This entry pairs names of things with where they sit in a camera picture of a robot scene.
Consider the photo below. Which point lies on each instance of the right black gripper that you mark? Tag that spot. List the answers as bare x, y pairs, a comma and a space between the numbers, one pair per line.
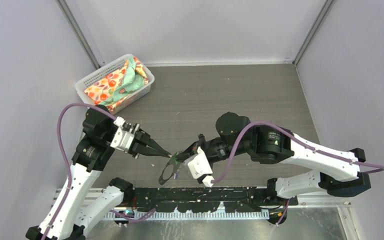
192, 148

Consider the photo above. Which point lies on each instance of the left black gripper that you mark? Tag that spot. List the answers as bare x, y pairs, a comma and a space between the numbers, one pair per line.
142, 139

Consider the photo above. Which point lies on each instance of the metal keyring holder plate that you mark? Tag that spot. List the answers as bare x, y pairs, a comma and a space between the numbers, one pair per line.
169, 170

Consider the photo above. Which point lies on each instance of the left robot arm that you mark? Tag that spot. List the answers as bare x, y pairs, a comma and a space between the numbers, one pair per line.
104, 133

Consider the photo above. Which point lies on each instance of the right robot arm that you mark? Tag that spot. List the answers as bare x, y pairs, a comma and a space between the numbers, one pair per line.
332, 171

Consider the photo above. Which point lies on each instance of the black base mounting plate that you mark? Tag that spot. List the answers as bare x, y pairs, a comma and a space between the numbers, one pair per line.
202, 199

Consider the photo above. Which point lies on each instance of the white plastic basket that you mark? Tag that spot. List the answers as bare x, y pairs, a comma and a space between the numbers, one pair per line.
119, 76

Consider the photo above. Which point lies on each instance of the colourful patterned cloth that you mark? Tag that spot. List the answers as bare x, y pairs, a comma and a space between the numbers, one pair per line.
122, 81

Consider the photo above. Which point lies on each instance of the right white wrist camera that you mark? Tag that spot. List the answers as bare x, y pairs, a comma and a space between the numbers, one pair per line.
199, 167

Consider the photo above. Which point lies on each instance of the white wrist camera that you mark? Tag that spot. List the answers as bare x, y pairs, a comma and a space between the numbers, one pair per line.
125, 134
199, 167

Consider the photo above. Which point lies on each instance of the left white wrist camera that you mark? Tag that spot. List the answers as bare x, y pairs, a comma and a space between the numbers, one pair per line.
125, 134

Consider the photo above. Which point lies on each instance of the white slotted cable duct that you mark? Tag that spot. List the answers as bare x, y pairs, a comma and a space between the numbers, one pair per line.
216, 215

